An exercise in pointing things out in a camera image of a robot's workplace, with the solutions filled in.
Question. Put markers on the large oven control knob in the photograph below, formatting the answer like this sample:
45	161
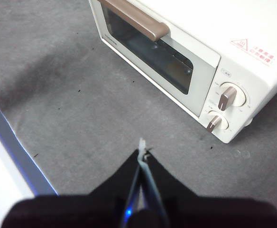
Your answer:
227	97

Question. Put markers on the cream toaster oven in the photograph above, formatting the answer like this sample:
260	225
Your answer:
247	35

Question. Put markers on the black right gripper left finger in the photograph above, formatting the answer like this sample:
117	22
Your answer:
81	211

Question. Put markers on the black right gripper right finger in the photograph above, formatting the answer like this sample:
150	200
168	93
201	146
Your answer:
200	211

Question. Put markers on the small oven control knob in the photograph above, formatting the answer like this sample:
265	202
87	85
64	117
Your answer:
214	122

